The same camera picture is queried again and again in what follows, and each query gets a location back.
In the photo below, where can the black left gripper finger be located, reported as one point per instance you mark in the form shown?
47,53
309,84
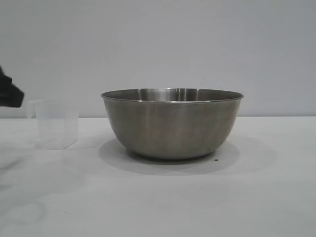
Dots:
10,95

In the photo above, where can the stainless steel mixing bowl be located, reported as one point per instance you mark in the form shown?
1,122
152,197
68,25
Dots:
170,126

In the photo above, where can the translucent plastic measuring cup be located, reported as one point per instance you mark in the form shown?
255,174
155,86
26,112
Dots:
58,123

